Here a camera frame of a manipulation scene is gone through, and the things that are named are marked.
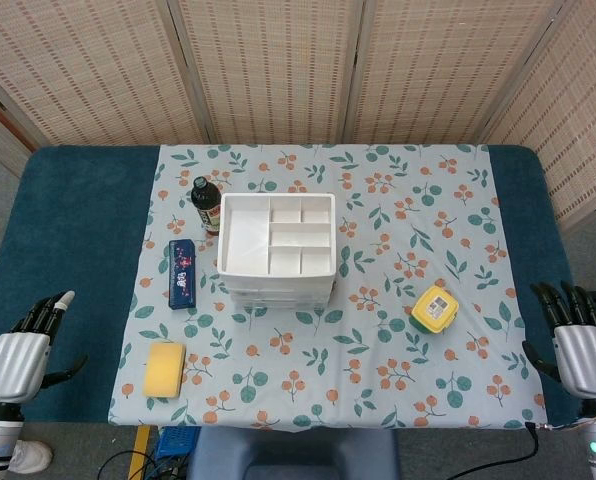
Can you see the dark glass sauce bottle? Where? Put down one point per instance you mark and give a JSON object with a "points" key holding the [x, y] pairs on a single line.
{"points": [[203, 200]]}

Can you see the teal table cover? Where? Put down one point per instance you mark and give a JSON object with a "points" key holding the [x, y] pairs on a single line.
{"points": [[78, 250]]}

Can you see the blue plastic crate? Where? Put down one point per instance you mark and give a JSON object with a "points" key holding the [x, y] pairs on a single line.
{"points": [[175, 442]]}

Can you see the white plastic drawer organizer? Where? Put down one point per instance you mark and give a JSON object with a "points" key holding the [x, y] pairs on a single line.
{"points": [[248, 235]]}

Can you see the floral print tablecloth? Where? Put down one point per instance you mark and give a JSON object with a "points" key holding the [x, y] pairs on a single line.
{"points": [[328, 360]]}

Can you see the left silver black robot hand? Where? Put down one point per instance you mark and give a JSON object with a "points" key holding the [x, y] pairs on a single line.
{"points": [[15, 360]]}

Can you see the yellow green sponge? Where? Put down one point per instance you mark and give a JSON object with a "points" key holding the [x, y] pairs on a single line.
{"points": [[163, 370]]}

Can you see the dark blue rectangular carton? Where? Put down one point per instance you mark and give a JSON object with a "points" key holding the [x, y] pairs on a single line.
{"points": [[182, 275]]}

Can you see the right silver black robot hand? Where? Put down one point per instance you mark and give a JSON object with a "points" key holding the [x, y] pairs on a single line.
{"points": [[585, 360]]}

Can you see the green tub with yellow lid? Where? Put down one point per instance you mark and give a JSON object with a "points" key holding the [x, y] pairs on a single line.
{"points": [[434, 309]]}

